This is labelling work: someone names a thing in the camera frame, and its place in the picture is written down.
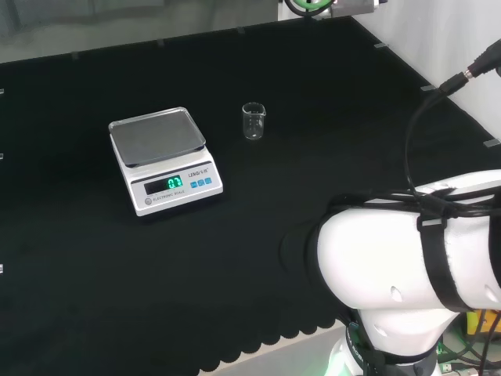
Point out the small clear glass beaker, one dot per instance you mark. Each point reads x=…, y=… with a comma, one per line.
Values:
x=254, y=125

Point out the white electronic balance steel pan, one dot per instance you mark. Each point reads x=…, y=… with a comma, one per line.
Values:
x=172, y=196

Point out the black bench cloth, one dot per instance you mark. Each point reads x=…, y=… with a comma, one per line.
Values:
x=117, y=282

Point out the yellow stop button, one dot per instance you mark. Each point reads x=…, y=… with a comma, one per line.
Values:
x=475, y=322

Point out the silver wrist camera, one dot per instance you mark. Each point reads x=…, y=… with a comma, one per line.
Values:
x=354, y=3

